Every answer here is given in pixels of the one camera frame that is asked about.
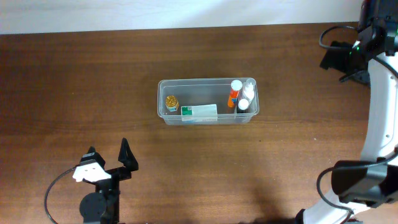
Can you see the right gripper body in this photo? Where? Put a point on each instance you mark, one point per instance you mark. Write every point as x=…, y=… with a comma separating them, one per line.
x=346, y=60

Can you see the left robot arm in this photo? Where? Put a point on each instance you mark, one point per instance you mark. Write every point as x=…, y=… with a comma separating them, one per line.
x=102, y=205

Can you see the orange tube white cap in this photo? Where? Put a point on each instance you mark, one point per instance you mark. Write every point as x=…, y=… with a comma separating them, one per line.
x=236, y=86

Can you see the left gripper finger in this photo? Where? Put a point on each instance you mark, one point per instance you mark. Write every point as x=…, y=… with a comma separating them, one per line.
x=126, y=157
x=92, y=156

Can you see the clear plastic container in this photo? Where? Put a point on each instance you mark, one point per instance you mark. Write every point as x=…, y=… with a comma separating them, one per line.
x=202, y=91

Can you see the black bottle white cap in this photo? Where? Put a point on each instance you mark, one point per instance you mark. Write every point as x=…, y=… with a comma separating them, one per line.
x=242, y=106

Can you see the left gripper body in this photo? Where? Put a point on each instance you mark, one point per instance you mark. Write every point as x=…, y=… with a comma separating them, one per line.
x=112, y=185

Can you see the white spray bottle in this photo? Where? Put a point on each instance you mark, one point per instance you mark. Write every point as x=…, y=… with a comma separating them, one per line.
x=247, y=91

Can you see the small gold-lid jar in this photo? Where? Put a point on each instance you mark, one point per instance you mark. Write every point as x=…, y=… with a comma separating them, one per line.
x=171, y=103

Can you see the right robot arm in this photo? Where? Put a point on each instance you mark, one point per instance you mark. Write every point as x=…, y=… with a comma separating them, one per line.
x=357, y=186

